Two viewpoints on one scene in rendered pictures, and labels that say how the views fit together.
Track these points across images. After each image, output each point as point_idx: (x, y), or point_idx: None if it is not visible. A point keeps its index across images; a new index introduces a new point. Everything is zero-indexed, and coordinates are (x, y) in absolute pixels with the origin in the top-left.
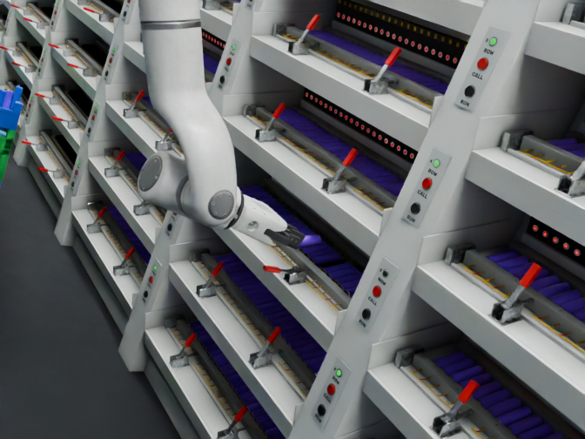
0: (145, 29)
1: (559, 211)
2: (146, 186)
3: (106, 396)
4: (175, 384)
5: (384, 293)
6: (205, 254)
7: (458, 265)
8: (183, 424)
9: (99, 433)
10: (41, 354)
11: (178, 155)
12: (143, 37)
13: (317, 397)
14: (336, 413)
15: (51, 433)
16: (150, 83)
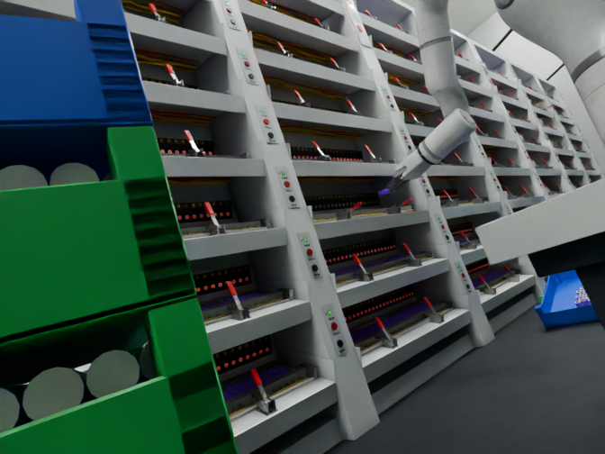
0: (452, 40)
1: (426, 131)
2: (474, 122)
3: (433, 404)
4: (408, 348)
5: (425, 180)
6: None
7: None
8: (417, 375)
9: (477, 383)
10: (439, 440)
11: (233, 232)
12: (451, 45)
13: (442, 236)
14: (448, 232)
15: (518, 382)
16: (455, 69)
